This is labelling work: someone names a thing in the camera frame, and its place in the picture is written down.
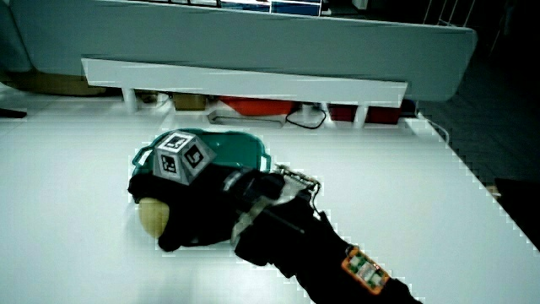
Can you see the person's right hand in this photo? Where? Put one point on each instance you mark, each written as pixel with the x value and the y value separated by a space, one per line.
pixel 198 207

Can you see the yellow pear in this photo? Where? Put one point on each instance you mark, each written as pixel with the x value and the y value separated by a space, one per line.
pixel 152 217

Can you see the white desk shelf riser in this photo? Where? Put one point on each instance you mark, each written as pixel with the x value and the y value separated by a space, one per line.
pixel 236 82

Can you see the white desk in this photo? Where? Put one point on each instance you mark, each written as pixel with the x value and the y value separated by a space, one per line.
pixel 401 219

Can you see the green plastic tray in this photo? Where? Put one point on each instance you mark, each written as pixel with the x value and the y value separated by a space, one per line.
pixel 236 148

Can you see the grey flat device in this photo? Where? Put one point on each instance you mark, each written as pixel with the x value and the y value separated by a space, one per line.
pixel 244 120

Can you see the brown cardboard box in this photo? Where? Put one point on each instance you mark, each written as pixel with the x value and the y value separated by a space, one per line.
pixel 189 102

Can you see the red plastic bin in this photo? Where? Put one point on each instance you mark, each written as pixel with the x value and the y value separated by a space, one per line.
pixel 255 105

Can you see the white partition panel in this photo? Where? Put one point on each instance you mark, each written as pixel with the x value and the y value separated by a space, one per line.
pixel 253 38

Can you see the orange sensor module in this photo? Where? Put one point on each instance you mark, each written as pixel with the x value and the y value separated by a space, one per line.
pixel 365 270

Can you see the flat brown cardboard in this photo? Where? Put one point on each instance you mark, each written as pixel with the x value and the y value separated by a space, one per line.
pixel 55 84

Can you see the dark red box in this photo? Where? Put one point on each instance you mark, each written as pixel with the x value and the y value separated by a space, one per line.
pixel 379 115

